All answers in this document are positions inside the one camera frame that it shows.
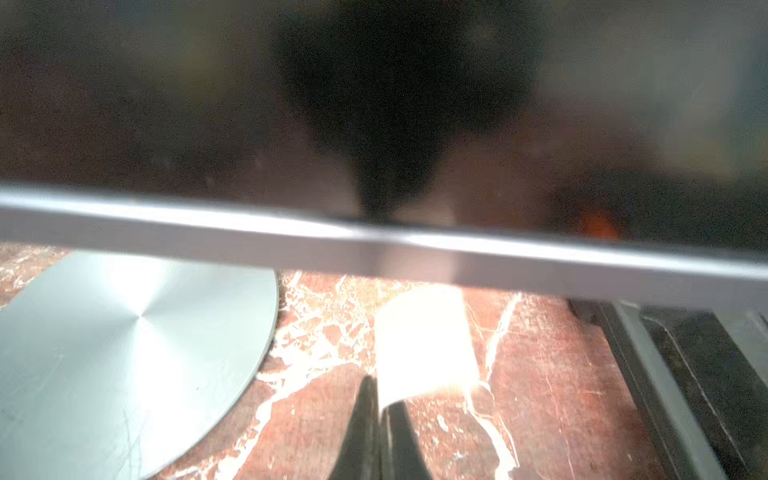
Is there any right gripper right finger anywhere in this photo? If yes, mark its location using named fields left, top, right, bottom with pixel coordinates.
left=380, top=401, right=433, bottom=480

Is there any black computer monitor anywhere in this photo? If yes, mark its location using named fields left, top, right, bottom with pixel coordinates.
left=1, top=1, right=767, bottom=310

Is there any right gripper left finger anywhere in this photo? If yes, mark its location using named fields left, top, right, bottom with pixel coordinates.
left=328, top=375, right=381, bottom=480

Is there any pink strip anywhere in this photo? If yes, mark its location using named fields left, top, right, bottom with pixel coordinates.
left=374, top=284, right=480, bottom=410

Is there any grey round monitor stand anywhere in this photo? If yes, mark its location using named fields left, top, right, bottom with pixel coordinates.
left=1, top=251, right=279, bottom=479

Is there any black plastic tool case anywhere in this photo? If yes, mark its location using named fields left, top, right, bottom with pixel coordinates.
left=568, top=299, right=767, bottom=479

